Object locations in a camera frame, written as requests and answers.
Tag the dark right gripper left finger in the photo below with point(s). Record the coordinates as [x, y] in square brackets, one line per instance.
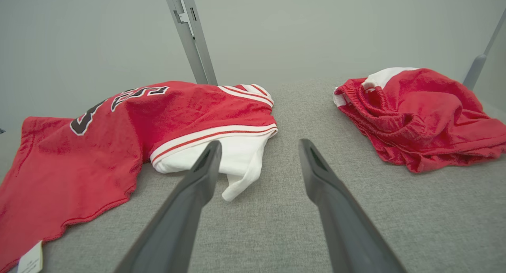
[178, 225]

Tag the red white numbered jersey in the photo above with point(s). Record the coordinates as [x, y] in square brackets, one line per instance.
[79, 166]

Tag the grey double partition post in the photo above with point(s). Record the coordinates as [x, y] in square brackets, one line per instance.
[189, 36]

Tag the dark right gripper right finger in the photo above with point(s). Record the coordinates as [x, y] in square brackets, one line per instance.
[348, 233]

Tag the red white striped shorts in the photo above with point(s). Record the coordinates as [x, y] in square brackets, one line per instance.
[427, 115]

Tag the grey slanted post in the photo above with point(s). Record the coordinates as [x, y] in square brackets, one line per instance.
[474, 71]

